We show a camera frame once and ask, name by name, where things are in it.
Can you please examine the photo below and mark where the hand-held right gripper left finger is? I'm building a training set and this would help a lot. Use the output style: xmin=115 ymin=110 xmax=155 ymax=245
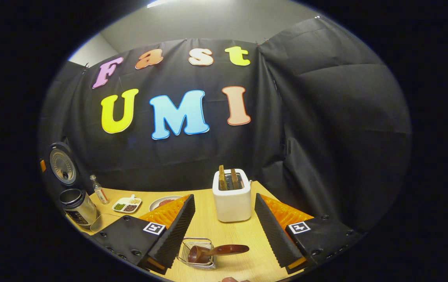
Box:
xmin=91 ymin=194 xmax=196 ymax=275

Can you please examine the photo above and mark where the clear plastic rice container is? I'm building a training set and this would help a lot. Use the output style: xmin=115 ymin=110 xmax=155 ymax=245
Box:
xmin=90 ymin=213 xmax=122 ymax=234

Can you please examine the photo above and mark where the metal wire chopstick holder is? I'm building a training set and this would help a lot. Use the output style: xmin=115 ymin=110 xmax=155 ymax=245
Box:
xmin=177 ymin=238 xmax=217 ymax=270

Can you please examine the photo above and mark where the grey and silver rice cooker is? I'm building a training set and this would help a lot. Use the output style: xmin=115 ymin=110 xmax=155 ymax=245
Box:
xmin=47 ymin=142 xmax=99 ymax=230

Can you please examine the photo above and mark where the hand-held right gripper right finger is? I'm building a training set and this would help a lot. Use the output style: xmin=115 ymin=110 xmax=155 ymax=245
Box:
xmin=254 ymin=193 xmax=365 ymax=275

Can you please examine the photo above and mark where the white divided dish of beans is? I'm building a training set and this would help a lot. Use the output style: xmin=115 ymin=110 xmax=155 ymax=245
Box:
xmin=112 ymin=195 xmax=143 ymax=214

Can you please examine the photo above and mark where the black backdrop cloth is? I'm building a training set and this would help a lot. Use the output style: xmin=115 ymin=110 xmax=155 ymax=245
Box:
xmin=38 ymin=16 xmax=412 ymax=235

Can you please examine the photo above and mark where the small clear glass bottle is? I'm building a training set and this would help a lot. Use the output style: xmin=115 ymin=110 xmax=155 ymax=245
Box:
xmin=90 ymin=175 xmax=110 ymax=205

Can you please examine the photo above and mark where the brown wooden spoon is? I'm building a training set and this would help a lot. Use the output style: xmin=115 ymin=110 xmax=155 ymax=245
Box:
xmin=188 ymin=244 xmax=250 ymax=265

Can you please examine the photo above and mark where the white round plate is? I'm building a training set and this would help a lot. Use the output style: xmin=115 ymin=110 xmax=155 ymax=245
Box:
xmin=149 ymin=195 xmax=183 ymax=212

